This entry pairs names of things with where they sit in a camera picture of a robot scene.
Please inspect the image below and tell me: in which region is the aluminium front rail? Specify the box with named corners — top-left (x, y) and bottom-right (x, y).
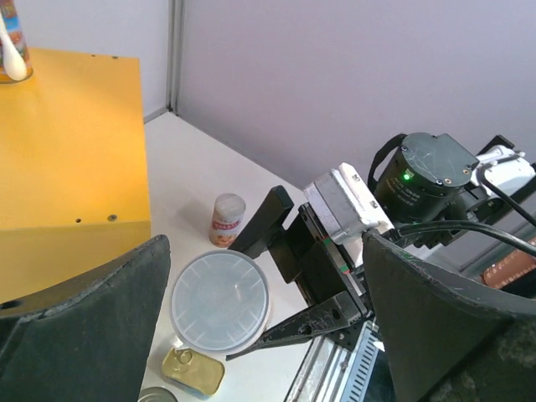
top-left (285, 337), bottom-right (347, 402)

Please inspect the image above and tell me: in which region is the grey slotted cable duct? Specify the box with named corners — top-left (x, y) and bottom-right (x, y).
top-left (331, 321), bottom-right (391, 401)

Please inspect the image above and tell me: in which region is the tall can with white spoon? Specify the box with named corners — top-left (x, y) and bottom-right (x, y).
top-left (1, 0), bottom-right (34, 84)

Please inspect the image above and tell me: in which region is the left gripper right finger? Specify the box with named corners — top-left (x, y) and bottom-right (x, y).
top-left (363, 232), bottom-right (535, 401)

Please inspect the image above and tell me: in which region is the yellow two-shelf cabinet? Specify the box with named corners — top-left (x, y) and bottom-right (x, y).
top-left (1, 48), bottom-right (151, 303)

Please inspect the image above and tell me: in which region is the round tomato tin can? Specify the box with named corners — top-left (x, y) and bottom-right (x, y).
top-left (137, 386), bottom-right (178, 402)

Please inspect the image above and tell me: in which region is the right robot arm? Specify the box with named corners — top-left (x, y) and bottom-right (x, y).
top-left (231, 132), bottom-right (535, 353)

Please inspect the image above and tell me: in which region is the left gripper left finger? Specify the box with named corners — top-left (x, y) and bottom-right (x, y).
top-left (1, 234), bottom-right (171, 401)

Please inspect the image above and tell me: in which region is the flat gold tin right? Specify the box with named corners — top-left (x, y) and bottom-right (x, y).
top-left (161, 348), bottom-right (225, 396)

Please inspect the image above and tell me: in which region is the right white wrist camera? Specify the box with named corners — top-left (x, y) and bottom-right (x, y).
top-left (303, 162), bottom-right (394, 267)

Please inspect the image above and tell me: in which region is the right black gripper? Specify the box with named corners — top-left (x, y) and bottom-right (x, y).
top-left (225, 185), bottom-right (374, 361)

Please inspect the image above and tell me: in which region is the small red-white can right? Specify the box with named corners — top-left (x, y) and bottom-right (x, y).
top-left (209, 193), bottom-right (246, 248)

